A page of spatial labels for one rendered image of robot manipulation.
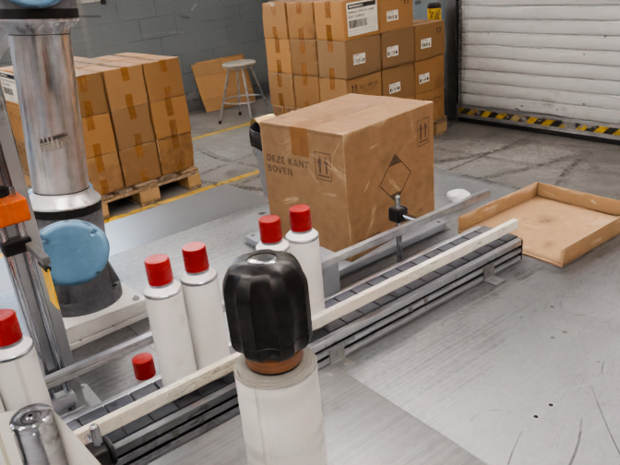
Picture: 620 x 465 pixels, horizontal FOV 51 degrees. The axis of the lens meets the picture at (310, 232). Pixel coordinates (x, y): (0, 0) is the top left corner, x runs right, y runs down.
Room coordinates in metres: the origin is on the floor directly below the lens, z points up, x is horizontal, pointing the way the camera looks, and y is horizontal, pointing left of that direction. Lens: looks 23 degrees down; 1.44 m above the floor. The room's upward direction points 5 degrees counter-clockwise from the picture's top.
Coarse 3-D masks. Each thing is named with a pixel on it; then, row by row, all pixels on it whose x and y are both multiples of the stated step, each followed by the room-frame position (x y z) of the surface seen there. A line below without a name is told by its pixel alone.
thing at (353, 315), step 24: (456, 240) 1.19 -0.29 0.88; (504, 240) 1.17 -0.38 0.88; (408, 264) 1.10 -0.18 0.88; (456, 264) 1.08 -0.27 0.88; (360, 288) 1.02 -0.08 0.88; (408, 288) 1.01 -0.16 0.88; (360, 312) 0.94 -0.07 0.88; (312, 336) 0.88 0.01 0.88; (216, 384) 0.78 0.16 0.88; (168, 408) 0.73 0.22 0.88; (120, 432) 0.69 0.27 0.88
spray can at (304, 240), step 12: (300, 216) 0.90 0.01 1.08; (300, 228) 0.90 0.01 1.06; (312, 228) 0.92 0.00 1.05; (288, 240) 0.90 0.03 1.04; (300, 240) 0.90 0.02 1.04; (312, 240) 0.90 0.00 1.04; (300, 252) 0.89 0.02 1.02; (312, 252) 0.90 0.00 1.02; (300, 264) 0.89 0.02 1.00; (312, 264) 0.90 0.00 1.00; (312, 276) 0.90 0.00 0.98; (312, 288) 0.90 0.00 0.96; (312, 300) 0.89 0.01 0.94; (324, 300) 0.92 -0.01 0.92; (312, 312) 0.89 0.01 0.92
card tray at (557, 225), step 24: (528, 192) 1.48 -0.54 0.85; (552, 192) 1.47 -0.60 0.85; (576, 192) 1.42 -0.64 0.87; (480, 216) 1.37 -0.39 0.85; (504, 216) 1.39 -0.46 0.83; (528, 216) 1.38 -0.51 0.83; (552, 216) 1.37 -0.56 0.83; (576, 216) 1.36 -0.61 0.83; (600, 216) 1.34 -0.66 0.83; (528, 240) 1.25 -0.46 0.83; (552, 240) 1.24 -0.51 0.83; (576, 240) 1.23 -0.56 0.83; (600, 240) 1.21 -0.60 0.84
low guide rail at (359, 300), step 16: (512, 224) 1.17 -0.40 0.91; (480, 240) 1.11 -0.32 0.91; (448, 256) 1.06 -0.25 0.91; (416, 272) 1.01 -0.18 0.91; (384, 288) 0.96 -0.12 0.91; (336, 304) 0.91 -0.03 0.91; (352, 304) 0.92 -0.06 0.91; (320, 320) 0.88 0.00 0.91; (208, 368) 0.77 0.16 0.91; (224, 368) 0.78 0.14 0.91; (176, 384) 0.74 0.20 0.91; (192, 384) 0.75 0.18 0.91; (144, 400) 0.71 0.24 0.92; (160, 400) 0.72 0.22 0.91; (112, 416) 0.68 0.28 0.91; (128, 416) 0.69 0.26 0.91; (80, 432) 0.66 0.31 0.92
